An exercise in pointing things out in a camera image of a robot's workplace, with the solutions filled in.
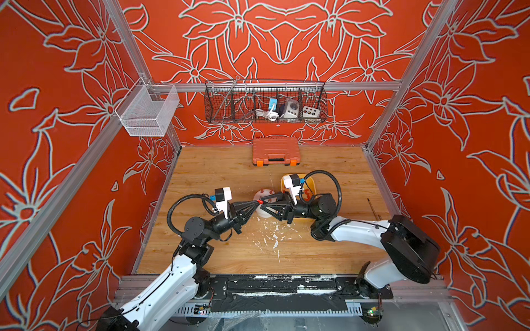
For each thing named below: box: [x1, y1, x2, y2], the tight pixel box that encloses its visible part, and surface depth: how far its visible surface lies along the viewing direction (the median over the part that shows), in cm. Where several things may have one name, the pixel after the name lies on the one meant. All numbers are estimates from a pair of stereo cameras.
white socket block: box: [302, 105, 321, 118], surface depth 96 cm
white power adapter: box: [282, 98, 300, 119], surface depth 93 cm
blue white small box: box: [268, 97, 279, 112], surface depth 85 cm
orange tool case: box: [252, 137, 301, 167], surface depth 113 cm
